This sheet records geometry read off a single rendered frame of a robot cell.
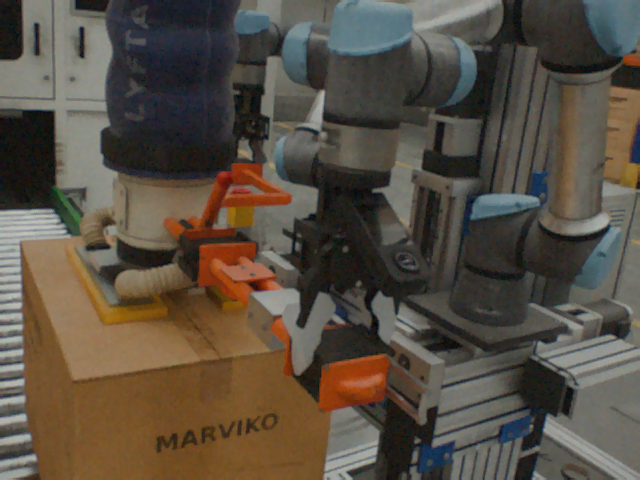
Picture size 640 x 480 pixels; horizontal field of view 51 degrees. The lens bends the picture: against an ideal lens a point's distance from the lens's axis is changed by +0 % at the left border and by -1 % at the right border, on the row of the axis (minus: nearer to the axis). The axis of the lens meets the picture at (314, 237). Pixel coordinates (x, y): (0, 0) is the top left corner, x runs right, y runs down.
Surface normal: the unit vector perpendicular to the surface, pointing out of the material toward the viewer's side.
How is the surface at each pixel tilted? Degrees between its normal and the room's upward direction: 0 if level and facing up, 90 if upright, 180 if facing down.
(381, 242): 29
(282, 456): 90
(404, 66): 89
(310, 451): 90
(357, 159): 89
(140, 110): 79
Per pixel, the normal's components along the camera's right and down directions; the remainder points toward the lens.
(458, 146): 0.54, 0.29
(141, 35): -0.15, -0.07
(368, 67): -0.03, 0.27
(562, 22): -0.66, 0.44
